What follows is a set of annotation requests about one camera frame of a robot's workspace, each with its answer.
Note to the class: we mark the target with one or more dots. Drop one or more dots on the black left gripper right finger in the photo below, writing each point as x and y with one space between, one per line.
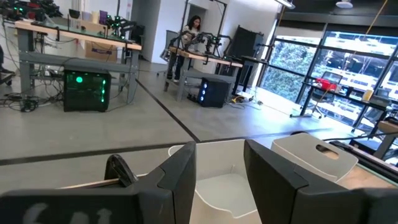
273 193

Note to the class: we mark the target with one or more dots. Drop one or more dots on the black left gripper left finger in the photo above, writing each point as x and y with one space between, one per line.
174 193

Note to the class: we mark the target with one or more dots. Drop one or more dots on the grey plastic bin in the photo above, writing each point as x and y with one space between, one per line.
298 155
220 186

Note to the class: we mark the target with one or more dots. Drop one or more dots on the black background robot arm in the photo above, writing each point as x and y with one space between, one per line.
31 9
119 25
186 39
214 42

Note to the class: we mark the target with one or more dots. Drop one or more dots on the blue lit computer tower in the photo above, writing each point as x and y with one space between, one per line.
217 93

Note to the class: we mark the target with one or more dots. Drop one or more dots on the red object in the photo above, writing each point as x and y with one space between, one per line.
326 84

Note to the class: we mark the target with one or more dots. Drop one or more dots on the wooden workbench grey legs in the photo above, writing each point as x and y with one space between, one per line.
202 74
46 59
388 126

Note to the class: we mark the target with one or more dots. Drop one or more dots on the black window desk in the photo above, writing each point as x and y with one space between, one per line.
348 96

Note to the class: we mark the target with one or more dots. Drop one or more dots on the black office chair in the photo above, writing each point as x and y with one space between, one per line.
331 77

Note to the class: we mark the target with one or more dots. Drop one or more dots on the green lit computer tower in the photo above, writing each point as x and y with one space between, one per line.
87 93

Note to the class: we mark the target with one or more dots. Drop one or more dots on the yellow cup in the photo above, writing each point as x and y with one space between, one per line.
367 95

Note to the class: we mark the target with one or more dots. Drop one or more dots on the grey chair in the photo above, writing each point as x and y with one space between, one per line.
169 40

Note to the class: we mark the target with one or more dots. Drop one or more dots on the black panel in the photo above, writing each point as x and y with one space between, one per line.
245 42

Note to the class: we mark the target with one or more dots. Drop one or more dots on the cardboard box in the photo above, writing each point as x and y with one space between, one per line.
101 51

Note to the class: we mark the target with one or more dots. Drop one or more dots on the person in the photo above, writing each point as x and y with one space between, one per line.
192 26

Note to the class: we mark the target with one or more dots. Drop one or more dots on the round white ceiling lamp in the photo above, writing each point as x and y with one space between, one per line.
344 3

